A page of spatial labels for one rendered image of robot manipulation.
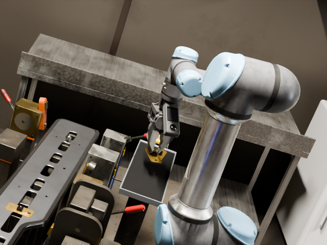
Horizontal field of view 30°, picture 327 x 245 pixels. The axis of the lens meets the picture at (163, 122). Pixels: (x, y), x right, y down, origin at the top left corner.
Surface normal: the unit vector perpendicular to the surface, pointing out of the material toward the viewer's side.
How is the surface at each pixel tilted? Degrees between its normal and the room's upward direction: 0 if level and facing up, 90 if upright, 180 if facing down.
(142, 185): 0
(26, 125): 90
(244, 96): 88
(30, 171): 0
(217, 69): 82
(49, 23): 90
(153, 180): 0
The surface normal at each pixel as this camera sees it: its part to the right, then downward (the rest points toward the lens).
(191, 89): 0.16, 0.46
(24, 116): -0.14, 0.38
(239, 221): 0.43, -0.83
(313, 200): -0.95, -0.26
